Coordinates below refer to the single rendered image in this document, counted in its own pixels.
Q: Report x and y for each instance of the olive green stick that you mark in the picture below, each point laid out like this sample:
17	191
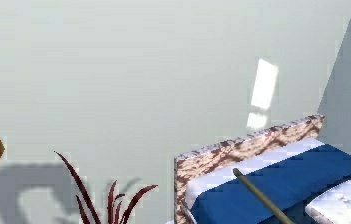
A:
263	196

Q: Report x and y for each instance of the white pillow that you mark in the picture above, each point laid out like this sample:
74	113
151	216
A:
341	203

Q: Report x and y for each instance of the dark red house plant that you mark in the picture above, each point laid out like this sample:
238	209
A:
111	205

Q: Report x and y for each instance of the bed with blue cover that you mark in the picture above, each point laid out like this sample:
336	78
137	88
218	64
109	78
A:
283	176

